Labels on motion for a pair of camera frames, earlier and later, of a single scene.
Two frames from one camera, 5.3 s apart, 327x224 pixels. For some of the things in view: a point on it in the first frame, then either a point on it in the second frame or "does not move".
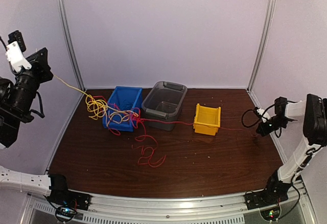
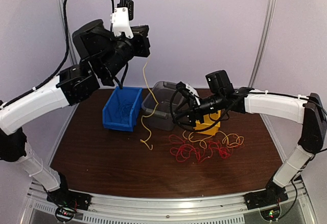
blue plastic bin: x=119 y=114 does not move
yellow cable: x=95 y=107 -> x=150 y=112
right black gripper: x=260 y=131 -> x=194 y=108
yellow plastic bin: x=207 y=120 does not move
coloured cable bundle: x=97 y=106 -> x=193 y=148
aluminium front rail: x=222 y=208 does not move
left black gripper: x=40 y=61 -> x=142 y=32
